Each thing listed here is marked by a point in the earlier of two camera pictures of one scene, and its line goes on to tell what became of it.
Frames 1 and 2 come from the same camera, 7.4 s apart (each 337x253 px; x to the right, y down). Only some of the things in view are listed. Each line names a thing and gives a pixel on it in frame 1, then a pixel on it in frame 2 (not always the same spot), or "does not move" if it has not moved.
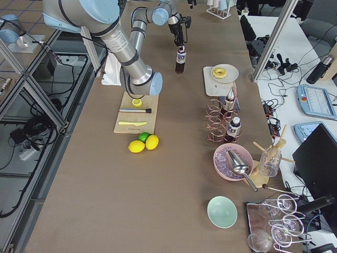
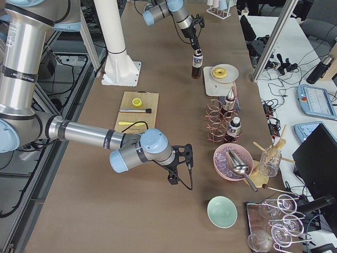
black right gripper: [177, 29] -> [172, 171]
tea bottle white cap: [180, 59] -> [197, 64]
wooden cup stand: [260, 181] does not move
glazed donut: [219, 73] does not move
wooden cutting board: [148, 101] does not move
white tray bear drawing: [214, 87] does not move
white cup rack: [220, 13] does not move
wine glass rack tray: [273, 224] does not move
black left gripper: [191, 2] -> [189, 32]
